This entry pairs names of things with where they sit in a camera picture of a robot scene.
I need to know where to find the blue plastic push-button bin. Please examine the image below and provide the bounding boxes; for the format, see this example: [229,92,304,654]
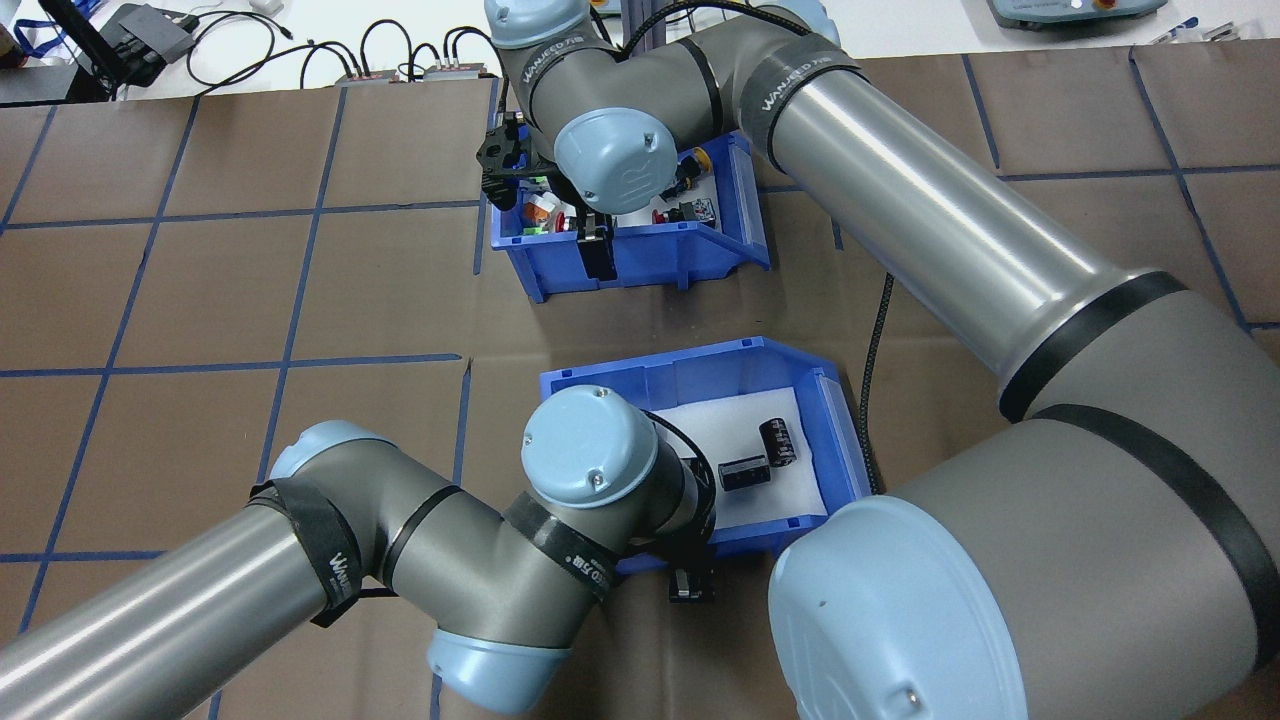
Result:
[490,130,773,304]

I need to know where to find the blue plastic capacitor bin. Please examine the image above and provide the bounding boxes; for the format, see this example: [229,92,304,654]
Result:
[538,336,873,576]

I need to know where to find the small mixed electronic parts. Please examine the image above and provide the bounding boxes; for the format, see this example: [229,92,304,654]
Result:
[512,150,729,239]

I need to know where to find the dark brown cylindrical capacitor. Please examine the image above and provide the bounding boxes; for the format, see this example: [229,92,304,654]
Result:
[718,455,773,493]
[758,418,801,467]

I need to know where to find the yellow push button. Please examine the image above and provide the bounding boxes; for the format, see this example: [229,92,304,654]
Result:
[672,148,713,196]

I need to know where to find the white foam pad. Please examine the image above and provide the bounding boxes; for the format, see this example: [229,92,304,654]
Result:
[650,392,831,531]

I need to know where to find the black docking device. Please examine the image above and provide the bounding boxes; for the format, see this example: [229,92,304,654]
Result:
[95,3,201,86]

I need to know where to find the grey robot teach pendant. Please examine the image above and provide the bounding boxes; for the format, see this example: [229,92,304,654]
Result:
[985,0,1171,28]

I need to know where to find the black metal stand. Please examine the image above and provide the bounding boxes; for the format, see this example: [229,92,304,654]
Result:
[0,0,126,106]

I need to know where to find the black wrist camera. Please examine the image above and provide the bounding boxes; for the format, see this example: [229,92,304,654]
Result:
[475,113,533,209]

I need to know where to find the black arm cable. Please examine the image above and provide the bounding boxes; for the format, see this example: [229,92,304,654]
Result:
[858,270,896,496]
[640,408,717,501]

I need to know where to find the black desk cable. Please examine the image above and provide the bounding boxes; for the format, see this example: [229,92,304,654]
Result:
[185,10,301,91]

